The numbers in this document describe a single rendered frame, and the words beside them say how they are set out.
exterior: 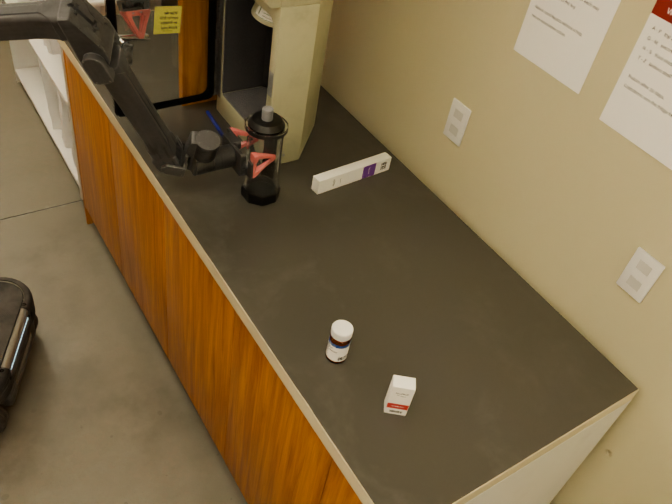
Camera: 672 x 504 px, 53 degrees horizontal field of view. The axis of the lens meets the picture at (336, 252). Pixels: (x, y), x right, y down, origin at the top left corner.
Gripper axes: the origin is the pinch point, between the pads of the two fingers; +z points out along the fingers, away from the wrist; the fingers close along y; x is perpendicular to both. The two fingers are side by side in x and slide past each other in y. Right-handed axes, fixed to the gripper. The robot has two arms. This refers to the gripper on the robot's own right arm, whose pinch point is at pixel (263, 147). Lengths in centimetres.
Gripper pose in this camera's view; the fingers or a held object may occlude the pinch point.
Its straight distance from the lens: 174.2
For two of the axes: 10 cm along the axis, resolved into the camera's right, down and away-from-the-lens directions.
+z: 8.4, -2.8, 4.7
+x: -1.4, 7.2, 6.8
